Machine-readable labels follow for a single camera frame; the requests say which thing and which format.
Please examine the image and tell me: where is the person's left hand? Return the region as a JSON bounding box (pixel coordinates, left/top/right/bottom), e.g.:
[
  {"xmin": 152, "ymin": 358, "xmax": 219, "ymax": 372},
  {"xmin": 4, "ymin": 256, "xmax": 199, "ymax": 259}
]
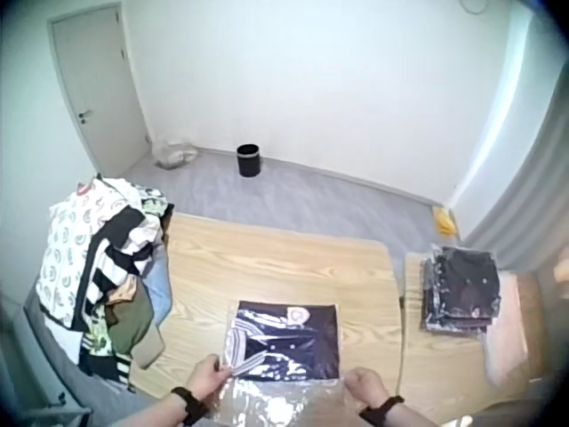
[{"xmin": 184, "ymin": 354, "xmax": 236, "ymax": 403}]

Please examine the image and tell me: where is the person's right hand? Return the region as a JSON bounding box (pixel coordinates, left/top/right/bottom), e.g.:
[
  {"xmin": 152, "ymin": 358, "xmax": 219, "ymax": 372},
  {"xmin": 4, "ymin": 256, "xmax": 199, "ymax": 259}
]
[{"xmin": 343, "ymin": 366, "xmax": 395, "ymax": 409}]

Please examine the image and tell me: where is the clear plastic garment bag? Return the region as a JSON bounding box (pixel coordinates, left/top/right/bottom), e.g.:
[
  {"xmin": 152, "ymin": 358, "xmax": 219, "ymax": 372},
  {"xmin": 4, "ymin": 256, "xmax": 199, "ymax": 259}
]
[{"xmin": 219, "ymin": 299, "xmax": 349, "ymax": 427}]

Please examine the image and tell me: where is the black wrist band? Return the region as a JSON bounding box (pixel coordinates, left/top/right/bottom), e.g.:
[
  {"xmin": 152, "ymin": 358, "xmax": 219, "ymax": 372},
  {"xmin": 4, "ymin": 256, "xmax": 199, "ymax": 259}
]
[
  {"xmin": 170, "ymin": 385, "xmax": 208, "ymax": 426},
  {"xmin": 358, "ymin": 394, "xmax": 405, "ymax": 427}
]

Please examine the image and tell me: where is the dark folded patterned garment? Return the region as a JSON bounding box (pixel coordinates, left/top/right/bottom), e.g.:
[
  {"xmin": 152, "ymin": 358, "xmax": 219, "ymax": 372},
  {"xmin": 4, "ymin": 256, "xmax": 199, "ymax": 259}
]
[{"xmin": 227, "ymin": 301, "xmax": 341, "ymax": 382}]

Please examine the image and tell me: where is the stack of bagged dark garments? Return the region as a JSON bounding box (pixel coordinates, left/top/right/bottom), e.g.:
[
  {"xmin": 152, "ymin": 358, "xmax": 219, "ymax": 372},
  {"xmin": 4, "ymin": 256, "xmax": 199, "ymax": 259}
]
[{"xmin": 419, "ymin": 243, "xmax": 502, "ymax": 335}]

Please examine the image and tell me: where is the pile of mixed clothes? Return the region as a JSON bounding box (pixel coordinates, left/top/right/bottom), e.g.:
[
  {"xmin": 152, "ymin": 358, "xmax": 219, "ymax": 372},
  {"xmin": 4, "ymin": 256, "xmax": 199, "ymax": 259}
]
[{"xmin": 35, "ymin": 173, "xmax": 175, "ymax": 392}]

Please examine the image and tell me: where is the pale pink cloth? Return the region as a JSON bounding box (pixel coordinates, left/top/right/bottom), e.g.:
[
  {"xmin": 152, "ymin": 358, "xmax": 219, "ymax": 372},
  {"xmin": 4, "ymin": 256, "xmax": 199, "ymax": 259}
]
[{"xmin": 481, "ymin": 269, "xmax": 536, "ymax": 386}]

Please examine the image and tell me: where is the yellow object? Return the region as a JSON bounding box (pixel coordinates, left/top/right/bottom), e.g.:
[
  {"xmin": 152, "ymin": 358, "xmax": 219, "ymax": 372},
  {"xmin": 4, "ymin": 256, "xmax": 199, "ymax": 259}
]
[{"xmin": 433, "ymin": 205, "xmax": 457, "ymax": 236}]

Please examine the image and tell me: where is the black waste bin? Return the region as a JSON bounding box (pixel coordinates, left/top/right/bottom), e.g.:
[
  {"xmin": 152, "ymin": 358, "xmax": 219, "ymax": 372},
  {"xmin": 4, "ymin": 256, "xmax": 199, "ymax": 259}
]
[{"xmin": 236, "ymin": 143, "xmax": 261, "ymax": 178}]

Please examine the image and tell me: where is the white plastic bag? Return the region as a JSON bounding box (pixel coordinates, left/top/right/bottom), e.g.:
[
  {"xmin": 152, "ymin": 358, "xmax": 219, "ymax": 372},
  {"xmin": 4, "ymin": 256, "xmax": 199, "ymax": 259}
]
[{"xmin": 154, "ymin": 139, "xmax": 198, "ymax": 170}]

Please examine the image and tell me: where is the grey curtain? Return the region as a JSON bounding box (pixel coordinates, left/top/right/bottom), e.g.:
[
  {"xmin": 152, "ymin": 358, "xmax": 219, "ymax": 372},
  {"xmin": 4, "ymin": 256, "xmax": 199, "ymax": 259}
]
[{"xmin": 460, "ymin": 79, "xmax": 569, "ymax": 278}]

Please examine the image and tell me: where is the white door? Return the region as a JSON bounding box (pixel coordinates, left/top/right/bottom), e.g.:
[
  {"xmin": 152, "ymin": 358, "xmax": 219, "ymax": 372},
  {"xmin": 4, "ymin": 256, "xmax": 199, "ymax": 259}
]
[{"xmin": 46, "ymin": 1, "xmax": 153, "ymax": 178}]

